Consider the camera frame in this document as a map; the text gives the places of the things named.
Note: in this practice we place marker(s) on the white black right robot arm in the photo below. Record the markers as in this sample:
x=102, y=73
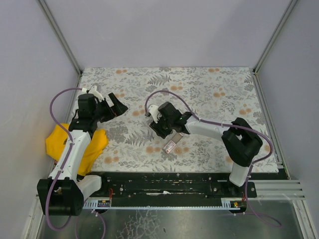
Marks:
x=240, y=141

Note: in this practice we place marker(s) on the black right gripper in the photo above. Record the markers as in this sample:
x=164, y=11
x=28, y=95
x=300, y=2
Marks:
x=161, y=127

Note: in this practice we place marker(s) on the floral table mat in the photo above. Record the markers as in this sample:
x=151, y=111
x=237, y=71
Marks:
x=216, y=94

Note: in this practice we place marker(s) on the red white staple box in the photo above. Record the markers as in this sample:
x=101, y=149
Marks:
x=172, y=143

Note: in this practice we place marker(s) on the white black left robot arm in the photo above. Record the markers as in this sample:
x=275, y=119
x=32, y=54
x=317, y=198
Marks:
x=60, y=194

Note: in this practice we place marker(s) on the aluminium frame post right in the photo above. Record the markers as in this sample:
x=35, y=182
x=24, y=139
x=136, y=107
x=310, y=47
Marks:
x=278, y=29

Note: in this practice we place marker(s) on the aluminium frame post left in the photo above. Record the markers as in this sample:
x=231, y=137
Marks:
x=59, y=35

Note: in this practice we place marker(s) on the aluminium frame rail right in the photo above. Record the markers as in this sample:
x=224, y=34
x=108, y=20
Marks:
x=278, y=152

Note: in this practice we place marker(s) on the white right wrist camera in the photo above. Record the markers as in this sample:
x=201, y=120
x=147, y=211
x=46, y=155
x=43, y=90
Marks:
x=152, y=111

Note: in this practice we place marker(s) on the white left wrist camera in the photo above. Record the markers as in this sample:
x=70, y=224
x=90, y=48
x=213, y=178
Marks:
x=93, y=90

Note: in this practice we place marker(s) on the white cable duct strip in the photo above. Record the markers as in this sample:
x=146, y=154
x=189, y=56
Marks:
x=163, y=202

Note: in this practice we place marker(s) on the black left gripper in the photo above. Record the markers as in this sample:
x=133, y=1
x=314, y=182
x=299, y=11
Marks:
x=108, y=109

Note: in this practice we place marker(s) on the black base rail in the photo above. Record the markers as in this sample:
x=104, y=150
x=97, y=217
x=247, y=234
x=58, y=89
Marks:
x=216, y=185

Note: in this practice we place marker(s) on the aluminium frame post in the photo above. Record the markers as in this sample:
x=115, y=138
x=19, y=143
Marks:
x=278, y=29
x=59, y=35

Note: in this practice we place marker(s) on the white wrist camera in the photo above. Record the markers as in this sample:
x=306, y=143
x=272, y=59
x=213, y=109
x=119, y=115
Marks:
x=152, y=111
x=93, y=90

